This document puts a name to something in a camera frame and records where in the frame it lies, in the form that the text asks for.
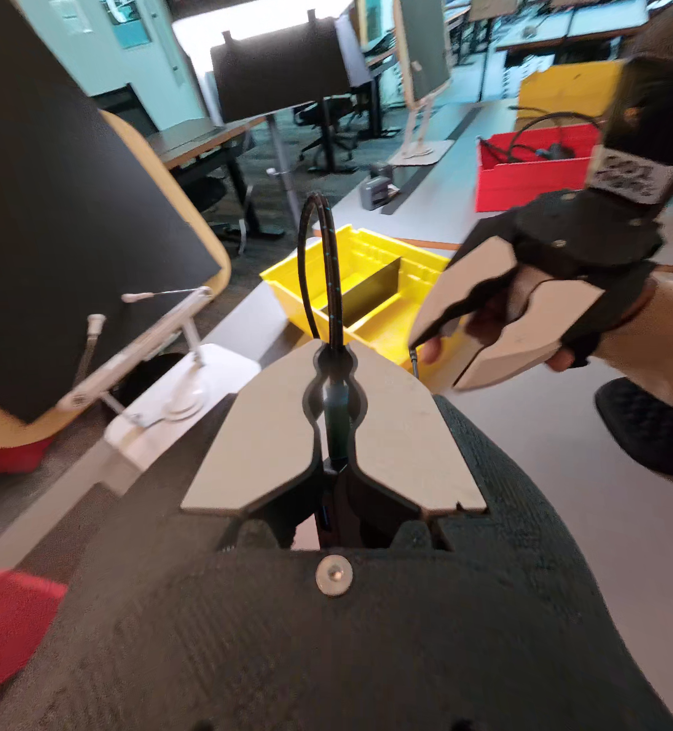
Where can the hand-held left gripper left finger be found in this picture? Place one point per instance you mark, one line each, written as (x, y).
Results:
(256, 440)

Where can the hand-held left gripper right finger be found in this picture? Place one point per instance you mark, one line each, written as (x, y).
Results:
(416, 440)

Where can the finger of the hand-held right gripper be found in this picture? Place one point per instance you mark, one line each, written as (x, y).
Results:
(468, 268)
(530, 331)

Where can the red plastic bin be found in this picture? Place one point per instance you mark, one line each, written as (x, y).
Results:
(530, 183)
(11, 622)

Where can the yellow plastic bin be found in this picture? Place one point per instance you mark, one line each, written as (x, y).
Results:
(565, 91)
(371, 251)

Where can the person's right forearm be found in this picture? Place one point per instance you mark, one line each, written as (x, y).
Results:
(656, 342)

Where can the person's right hand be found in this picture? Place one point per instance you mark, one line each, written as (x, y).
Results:
(488, 320)

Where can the black bin divider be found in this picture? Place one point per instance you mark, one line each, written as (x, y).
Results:
(371, 291)

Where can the black board on white stand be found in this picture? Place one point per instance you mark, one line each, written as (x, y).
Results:
(142, 440)

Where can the white board stand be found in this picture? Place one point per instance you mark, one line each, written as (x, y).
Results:
(422, 151)

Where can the black chair armrest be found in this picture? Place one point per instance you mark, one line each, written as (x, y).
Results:
(656, 434)

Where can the grey light stand pole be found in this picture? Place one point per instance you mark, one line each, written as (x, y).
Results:
(283, 171)

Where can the black office chair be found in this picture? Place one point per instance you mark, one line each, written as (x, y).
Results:
(325, 114)

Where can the wood-framed black board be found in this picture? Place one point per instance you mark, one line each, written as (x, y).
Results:
(425, 45)
(56, 228)

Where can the red crate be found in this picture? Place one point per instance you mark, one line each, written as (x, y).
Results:
(5, 460)

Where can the black rectangular board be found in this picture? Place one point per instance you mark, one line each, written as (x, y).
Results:
(279, 68)

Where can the wooden desk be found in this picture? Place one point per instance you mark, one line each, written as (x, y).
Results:
(188, 137)

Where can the bright studio light panel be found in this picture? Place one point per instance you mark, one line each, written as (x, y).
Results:
(199, 28)

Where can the small grey action camera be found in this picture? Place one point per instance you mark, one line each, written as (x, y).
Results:
(376, 188)

